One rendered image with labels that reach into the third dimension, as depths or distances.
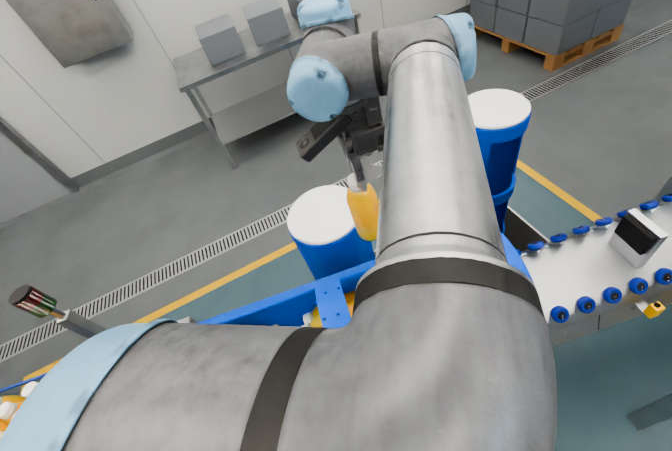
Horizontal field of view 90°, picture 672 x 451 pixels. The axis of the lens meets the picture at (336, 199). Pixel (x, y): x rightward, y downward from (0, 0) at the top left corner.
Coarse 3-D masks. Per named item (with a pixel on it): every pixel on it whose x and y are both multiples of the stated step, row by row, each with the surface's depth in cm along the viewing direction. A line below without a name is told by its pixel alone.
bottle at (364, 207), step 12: (348, 192) 73; (360, 192) 72; (372, 192) 73; (348, 204) 75; (360, 204) 72; (372, 204) 73; (360, 216) 75; (372, 216) 76; (360, 228) 79; (372, 228) 79; (372, 240) 82
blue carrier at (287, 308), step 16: (512, 256) 75; (352, 272) 84; (528, 272) 74; (304, 288) 85; (320, 288) 82; (336, 288) 80; (352, 288) 99; (256, 304) 86; (272, 304) 83; (288, 304) 97; (304, 304) 99; (320, 304) 78; (336, 304) 77; (208, 320) 86; (224, 320) 83; (240, 320) 97; (256, 320) 98; (272, 320) 99; (288, 320) 100; (336, 320) 75
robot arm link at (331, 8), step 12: (312, 0) 46; (324, 0) 45; (336, 0) 44; (348, 0) 45; (300, 12) 45; (312, 12) 44; (324, 12) 44; (336, 12) 44; (348, 12) 46; (300, 24) 47; (312, 24) 45; (324, 24) 44; (336, 24) 45; (348, 24) 46; (348, 36) 45
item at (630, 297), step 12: (648, 288) 92; (660, 288) 92; (576, 300) 92; (600, 300) 92; (624, 300) 92; (636, 300) 92; (576, 312) 92; (600, 312) 92; (552, 324) 92; (564, 324) 92
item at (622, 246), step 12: (624, 216) 92; (636, 216) 91; (624, 228) 93; (636, 228) 90; (648, 228) 88; (660, 228) 87; (612, 240) 101; (624, 240) 95; (636, 240) 91; (648, 240) 87; (660, 240) 86; (624, 252) 98; (636, 252) 94; (648, 252) 90; (636, 264) 96
